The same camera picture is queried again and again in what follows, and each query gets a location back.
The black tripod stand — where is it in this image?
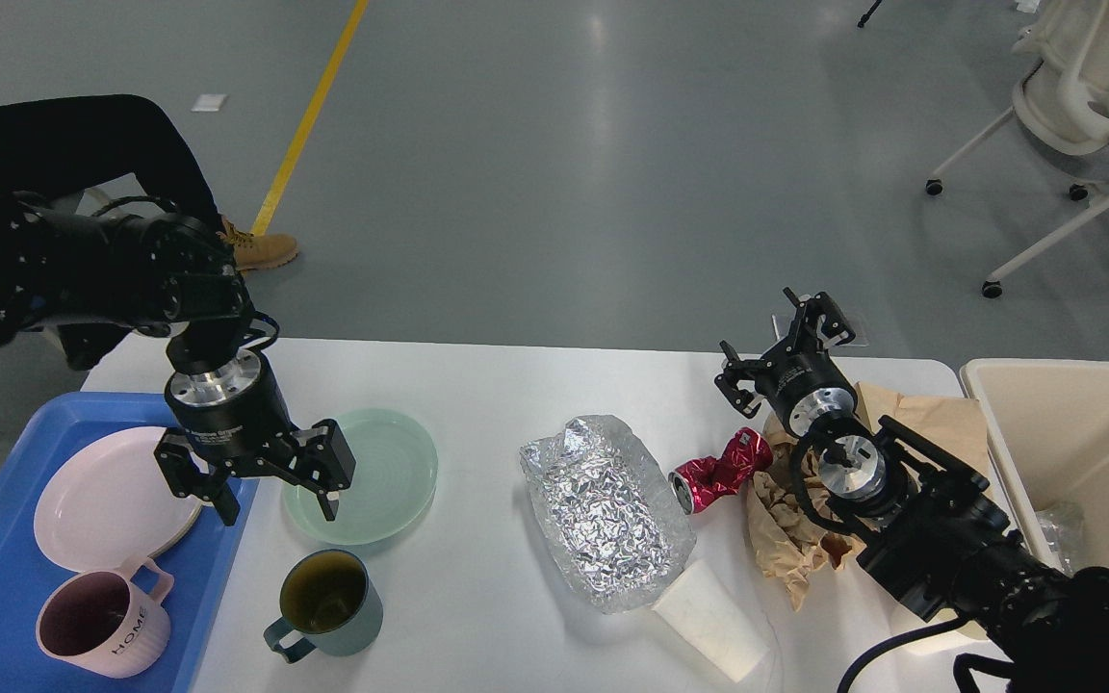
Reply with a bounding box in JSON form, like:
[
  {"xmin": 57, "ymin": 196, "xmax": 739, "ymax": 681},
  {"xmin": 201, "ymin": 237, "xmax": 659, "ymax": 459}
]
[{"xmin": 857, "ymin": 0, "xmax": 884, "ymax": 28}]

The crumpled brown paper bag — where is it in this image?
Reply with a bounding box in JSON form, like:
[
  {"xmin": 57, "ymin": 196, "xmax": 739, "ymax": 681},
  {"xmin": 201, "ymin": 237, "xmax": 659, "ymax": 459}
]
[{"xmin": 744, "ymin": 383, "xmax": 997, "ymax": 611}]

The blue plastic tray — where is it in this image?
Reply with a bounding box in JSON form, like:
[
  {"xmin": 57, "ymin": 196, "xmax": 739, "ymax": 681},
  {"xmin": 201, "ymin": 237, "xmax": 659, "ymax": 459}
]
[{"xmin": 0, "ymin": 393, "xmax": 245, "ymax": 692}]

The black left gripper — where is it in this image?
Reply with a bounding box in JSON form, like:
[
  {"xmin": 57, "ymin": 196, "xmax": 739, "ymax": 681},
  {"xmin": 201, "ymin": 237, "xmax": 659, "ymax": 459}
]
[{"xmin": 153, "ymin": 349, "xmax": 356, "ymax": 527}]

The white paper scrap on floor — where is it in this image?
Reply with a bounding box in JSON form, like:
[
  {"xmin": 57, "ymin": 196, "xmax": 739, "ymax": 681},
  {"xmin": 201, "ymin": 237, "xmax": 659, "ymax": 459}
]
[{"xmin": 191, "ymin": 93, "xmax": 228, "ymax": 113}]

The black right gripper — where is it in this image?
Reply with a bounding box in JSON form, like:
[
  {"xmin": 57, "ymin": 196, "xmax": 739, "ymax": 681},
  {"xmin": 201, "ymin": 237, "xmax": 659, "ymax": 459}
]
[{"xmin": 714, "ymin": 288, "xmax": 857, "ymax": 438}]

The crushed red can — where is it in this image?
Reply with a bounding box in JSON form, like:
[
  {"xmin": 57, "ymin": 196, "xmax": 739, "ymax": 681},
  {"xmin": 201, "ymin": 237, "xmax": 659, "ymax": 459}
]
[{"xmin": 668, "ymin": 428, "xmax": 774, "ymax": 516}]

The pink HOME mug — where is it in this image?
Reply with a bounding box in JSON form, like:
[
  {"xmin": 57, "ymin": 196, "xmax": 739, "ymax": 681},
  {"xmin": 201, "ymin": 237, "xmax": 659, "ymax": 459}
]
[{"xmin": 35, "ymin": 557, "xmax": 173, "ymax": 679}]

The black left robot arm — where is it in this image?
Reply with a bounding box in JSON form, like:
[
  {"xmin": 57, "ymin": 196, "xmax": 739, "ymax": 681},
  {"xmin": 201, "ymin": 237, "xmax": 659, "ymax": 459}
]
[{"xmin": 0, "ymin": 196, "xmax": 356, "ymax": 526}]

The green plate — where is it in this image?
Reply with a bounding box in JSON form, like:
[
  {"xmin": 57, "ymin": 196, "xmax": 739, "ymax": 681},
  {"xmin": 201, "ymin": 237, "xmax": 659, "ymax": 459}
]
[{"xmin": 282, "ymin": 408, "xmax": 437, "ymax": 547}]

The white paper cup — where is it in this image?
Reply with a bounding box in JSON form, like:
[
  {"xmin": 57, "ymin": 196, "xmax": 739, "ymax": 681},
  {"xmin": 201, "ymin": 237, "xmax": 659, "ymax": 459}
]
[{"xmin": 651, "ymin": 560, "xmax": 774, "ymax": 681}]

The white office chair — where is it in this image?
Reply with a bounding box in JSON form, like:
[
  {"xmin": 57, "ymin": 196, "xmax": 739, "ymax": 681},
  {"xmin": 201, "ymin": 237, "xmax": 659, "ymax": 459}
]
[{"xmin": 925, "ymin": 1, "xmax": 1109, "ymax": 298}]

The tan work boot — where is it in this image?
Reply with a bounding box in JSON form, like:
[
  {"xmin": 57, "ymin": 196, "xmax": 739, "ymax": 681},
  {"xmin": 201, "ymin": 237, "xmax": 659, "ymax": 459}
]
[{"xmin": 218, "ymin": 217, "xmax": 299, "ymax": 272}]

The seated person in black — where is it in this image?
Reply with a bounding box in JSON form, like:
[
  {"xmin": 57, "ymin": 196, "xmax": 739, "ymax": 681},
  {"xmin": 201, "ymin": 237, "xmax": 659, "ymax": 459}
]
[{"xmin": 0, "ymin": 93, "xmax": 223, "ymax": 231}]

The teal mug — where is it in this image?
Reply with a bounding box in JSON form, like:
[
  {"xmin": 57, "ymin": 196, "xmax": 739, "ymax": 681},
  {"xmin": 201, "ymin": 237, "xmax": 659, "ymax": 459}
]
[{"xmin": 263, "ymin": 549, "xmax": 384, "ymax": 663}]

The crumpled aluminium foil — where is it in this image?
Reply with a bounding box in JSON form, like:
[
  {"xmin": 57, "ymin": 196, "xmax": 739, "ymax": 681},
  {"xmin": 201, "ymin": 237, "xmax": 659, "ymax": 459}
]
[{"xmin": 519, "ymin": 414, "xmax": 696, "ymax": 614}]

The pink plate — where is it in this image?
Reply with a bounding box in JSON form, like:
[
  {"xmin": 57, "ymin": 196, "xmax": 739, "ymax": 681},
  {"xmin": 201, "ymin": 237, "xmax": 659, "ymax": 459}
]
[{"xmin": 34, "ymin": 426, "xmax": 202, "ymax": 572}]

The beige plastic bin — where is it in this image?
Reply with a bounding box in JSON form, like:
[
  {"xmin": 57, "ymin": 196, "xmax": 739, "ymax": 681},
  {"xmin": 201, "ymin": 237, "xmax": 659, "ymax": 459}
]
[{"xmin": 960, "ymin": 358, "xmax": 1109, "ymax": 569}]

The clear plastic in bin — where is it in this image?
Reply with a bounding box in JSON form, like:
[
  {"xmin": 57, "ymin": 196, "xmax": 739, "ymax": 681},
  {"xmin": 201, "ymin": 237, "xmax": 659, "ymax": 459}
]
[{"xmin": 1035, "ymin": 501, "xmax": 1088, "ymax": 578}]

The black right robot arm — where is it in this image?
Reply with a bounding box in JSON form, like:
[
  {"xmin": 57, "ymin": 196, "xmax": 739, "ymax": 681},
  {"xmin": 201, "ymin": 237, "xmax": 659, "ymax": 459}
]
[{"xmin": 714, "ymin": 293, "xmax": 1109, "ymax": 692}]

